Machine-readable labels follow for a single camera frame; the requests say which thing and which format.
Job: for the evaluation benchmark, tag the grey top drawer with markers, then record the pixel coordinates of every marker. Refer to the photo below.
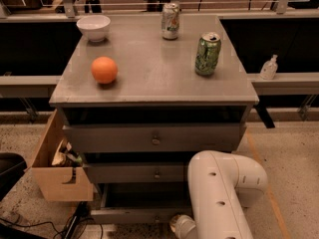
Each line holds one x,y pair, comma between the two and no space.
153,138

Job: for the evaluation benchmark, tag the green soda can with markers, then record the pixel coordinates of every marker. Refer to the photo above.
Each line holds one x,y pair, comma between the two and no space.
208,49

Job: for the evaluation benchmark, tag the white ceramic bowl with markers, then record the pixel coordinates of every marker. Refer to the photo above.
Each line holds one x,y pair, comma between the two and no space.
94,27

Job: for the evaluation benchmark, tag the black chair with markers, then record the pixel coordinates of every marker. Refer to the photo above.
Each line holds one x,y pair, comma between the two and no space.
12,168

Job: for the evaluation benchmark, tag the crumpled items in crate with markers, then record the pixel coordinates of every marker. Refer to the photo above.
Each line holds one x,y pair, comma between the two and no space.
64,156

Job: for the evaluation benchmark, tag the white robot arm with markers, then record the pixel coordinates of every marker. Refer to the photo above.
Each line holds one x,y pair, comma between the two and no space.
220,186

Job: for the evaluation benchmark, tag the white soda can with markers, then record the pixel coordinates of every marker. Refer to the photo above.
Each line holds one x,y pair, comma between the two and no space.
170,21

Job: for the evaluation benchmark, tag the grey drawer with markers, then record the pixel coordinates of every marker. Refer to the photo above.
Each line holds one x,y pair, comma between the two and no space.
134,172
143,202
153,138

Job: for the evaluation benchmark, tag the grey middle drawer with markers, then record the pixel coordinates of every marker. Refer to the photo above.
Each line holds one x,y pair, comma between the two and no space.
134,172

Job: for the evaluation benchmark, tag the wooden crate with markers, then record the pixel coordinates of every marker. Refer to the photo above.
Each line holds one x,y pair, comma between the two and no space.
58,183

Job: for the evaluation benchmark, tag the orange fruit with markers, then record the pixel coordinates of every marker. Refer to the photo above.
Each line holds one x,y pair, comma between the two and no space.
104,70

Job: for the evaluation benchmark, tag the grey bottom drawer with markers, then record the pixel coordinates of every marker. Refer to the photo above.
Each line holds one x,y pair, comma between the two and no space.
143,202

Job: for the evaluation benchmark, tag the clear sanitizer bottle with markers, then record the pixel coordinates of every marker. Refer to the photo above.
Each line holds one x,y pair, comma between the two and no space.
269,68

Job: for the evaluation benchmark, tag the grey drawer cabinet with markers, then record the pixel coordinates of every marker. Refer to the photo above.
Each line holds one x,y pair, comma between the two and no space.
156,83

